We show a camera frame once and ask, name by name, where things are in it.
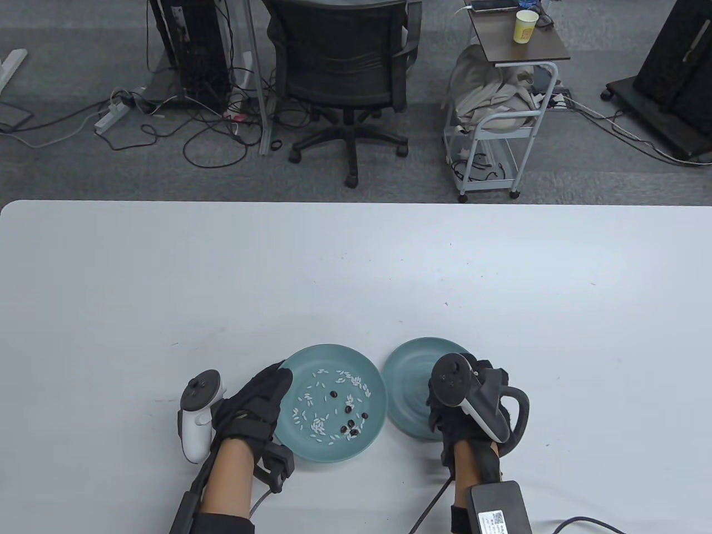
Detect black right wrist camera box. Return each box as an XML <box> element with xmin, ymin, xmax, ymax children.
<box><xmin>470</xmin><ymin>481</ymin><xmax>532</xmax><ymax>534</ymax></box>

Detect black camera cable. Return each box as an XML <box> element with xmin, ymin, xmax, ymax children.
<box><xmin>551</xmin><ymin>517</ymin><xmax>624</xmax><ymax>534</ymax></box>

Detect teal ceramic plate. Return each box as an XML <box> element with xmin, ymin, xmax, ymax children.
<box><xmin>274</xmin><ymin>344</ymin><xmax>388</xmax><ymax>464</ymax></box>
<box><xmin>383</xmin><ymin>337</ymin><xmax>473</xmax><ymax>441</ymax></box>

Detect grey metal desk leg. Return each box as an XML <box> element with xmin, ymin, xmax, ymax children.
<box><xmin>240</xmin><ymin>0</ymin><xmax>274</xmax><ymax>156</ymax></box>

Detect person's left forearm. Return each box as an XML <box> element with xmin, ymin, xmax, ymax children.
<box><xmin>199</xmin><ymin>436</ymin><xmax>258</xmax><ymax>518</ymax></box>

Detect black mesh office chair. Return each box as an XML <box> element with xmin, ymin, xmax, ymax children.
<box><xmin>266</xmin><ymin>0</ymin><xmax>424</xmax><ymax>189</ymax></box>

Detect white power strip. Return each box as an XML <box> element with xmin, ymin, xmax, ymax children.
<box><xmin>93</xmin><ymin>103</ymin><xmax>131</xmax><ymax>135</ymax></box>

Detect white floor cable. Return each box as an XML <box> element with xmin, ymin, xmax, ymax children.
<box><xmin>567</xmin><ymin>97</ymin><xmax>712</xmax><ymax>166</ymax></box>

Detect black glove sensor module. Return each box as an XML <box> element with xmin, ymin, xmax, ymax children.
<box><xmin>255</xmin><ymin>442</ymin><xmax>294</xmax><ymax>493</ymax></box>

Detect white desk foot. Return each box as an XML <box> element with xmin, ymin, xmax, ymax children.
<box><xmin>0</xmin><ymin>49</ymin><xmax>28</xmax><ymax>92</ymax></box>

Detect black wheeled monitor stand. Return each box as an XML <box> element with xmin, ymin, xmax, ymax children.
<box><xmin>601</xmin><ymin>0</ymin><xmax>712</xmax><ymax>165</ymax></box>

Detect person's right forearm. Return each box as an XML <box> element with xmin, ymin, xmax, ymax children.
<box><xmin>453</xmin><ymin>442</ymin><xmax>501</xmax><ymax>507</ymax></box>

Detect beige cloth bundle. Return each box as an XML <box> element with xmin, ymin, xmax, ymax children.
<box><xmin>448</xmin><ymin>44</ymin><xmax>543</xmax><ymax>133</ymax></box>

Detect scattered white rice grains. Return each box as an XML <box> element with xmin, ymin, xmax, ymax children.
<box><xmin>292</xmin><ymin>369</ymin><xmax>372</xmax><ymax>444</ymax></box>

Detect white cart with brown top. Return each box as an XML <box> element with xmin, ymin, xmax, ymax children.
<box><xmin>443</xmin><ymin>0</ymin><xmax>572</xmax><ymax>202</ymax></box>

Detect grey left glove cable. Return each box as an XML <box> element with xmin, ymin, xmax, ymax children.
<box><xmin>249</xmin><ymin>489</ymin><xmax>273</xmax><ymax>521</ymax></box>

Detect tangle of black floor cables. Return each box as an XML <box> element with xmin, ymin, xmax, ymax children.
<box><xmin>106</xmin><ymin>72</ymin><xmax>295</xmax><ymax>169</ymax></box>

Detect group of dark coffee beans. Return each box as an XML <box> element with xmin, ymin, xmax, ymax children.
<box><xmin>330</xmin><ymin>391</ymin><xmax>369</xmax><ymax>436</ymax></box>

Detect black computer tower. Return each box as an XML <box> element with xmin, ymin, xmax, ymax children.
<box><xmin>149</xmin><ymin>0</ymin><xmax>233</xmax><ymax>106</ymax></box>

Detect yellow paper cup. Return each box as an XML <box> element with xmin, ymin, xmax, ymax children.
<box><xmin>513</xmin><ymin>10</ymin><xmax>540</xmax><ymax>45</ymax></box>

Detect white and black left controller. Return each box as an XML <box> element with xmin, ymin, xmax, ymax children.
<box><xmin>178</xmin><ymin>369</ymin><xmax>226</xmax><ymax>463</ymax></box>

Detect person's right hand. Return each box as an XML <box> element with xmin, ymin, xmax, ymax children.
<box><xmin>426</xmin><ymin>353</ymin><xmax>515</xmax><ymax>480</ymax></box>

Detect black left wrist strap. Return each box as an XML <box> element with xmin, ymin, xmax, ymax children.
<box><xmin>195</xmin><ymin>513</ymin><xmax>255</xmax><ymax>534</ymax></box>

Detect person's left hand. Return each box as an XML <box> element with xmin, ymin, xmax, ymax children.
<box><xmin>211</xmin><ymin>360</ymin><xmax>294</xmax><ymax>468</ymax></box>

